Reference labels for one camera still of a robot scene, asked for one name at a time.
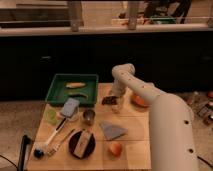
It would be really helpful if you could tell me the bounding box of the blue grey sponge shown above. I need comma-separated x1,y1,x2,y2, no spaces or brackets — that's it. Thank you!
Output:
60,98,80,118

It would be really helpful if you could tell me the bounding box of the metal fork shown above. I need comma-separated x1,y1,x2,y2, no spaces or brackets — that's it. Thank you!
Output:
47,129,75,156

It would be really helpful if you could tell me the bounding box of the green plastic tray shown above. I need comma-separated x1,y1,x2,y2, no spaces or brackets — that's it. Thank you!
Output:
45,74,99,107

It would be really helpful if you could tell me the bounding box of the dark round plate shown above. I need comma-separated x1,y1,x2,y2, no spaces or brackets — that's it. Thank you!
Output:
68,130,96,159

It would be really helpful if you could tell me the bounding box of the orange bowl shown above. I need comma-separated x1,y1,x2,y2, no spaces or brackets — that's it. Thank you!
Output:
131,93,148,107

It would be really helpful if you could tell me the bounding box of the green yellow banana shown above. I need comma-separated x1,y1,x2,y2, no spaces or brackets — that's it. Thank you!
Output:
68,92,88,99

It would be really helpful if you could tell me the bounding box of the dark grape bunch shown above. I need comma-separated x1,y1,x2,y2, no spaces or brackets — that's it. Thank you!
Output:
102,96,117,105

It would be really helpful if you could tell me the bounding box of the small metal cup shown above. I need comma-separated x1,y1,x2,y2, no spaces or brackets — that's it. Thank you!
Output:
83,109,96,125

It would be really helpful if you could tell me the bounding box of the tan box on plate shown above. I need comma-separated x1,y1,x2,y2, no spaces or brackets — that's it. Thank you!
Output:
74,130,91,158

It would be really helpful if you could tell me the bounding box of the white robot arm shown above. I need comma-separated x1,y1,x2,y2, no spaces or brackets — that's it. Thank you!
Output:
112,63,199,171

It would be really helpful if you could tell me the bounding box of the orange fruit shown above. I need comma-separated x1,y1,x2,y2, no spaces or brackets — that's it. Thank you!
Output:
108,141,123,156

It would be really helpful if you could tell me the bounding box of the blue grey folded cloth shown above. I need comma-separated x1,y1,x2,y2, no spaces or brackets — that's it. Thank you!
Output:
100,121,127,141

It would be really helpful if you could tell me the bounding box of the black clamp stand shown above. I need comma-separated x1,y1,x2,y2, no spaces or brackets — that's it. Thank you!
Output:
17,135,31,171

